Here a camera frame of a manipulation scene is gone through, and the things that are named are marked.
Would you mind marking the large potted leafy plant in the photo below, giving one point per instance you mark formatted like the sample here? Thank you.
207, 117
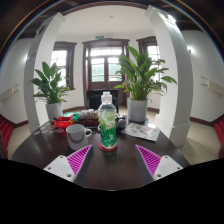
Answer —
141, 76

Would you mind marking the red carpeted stairs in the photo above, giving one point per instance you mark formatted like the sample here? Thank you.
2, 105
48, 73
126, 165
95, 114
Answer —
5, 131

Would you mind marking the printed paper sheet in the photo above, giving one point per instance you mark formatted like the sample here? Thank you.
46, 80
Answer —
141, 131

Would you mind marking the green exit sign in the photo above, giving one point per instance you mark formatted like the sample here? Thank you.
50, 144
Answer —
99, 37

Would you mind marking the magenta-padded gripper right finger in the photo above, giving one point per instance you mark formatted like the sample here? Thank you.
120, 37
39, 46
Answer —
148, 160

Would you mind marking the group of round stickers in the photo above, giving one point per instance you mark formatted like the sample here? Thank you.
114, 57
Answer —
48, 129

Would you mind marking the brown wooden glazed door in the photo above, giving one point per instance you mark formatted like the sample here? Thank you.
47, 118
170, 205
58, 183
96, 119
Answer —
103, 65

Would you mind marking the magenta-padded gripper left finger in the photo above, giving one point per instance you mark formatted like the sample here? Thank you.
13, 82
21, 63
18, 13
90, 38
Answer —
79, 160

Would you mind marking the red plastic box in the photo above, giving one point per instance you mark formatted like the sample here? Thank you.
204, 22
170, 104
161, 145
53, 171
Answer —
63, 123

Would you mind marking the small potted leafy plant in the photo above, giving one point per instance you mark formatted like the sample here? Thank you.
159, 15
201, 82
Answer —
50, 86

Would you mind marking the clear green-labelled drink bottle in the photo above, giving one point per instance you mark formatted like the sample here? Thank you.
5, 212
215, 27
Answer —
107, 126

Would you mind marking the white ceramic mug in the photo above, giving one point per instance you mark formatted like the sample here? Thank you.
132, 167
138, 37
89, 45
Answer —
76, 137

